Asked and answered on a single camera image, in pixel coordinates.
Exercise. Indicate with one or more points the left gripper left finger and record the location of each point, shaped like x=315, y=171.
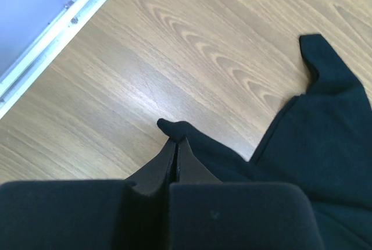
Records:
x=89, y=214

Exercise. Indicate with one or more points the black t shirt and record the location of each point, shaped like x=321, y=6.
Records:
x=319, y=141

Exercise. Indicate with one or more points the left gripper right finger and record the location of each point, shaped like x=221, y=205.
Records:
x=205, y=213

